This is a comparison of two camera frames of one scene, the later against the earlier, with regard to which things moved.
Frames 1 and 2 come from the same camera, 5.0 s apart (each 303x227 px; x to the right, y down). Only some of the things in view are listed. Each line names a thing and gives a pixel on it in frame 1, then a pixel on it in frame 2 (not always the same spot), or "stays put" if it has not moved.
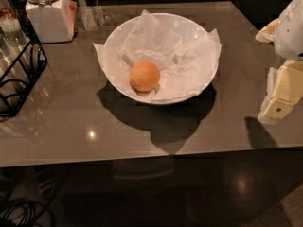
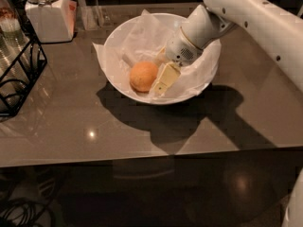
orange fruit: [144, 77] stays put
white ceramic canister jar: [52, 18] stays put
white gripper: [290, 32] to [179, 50]
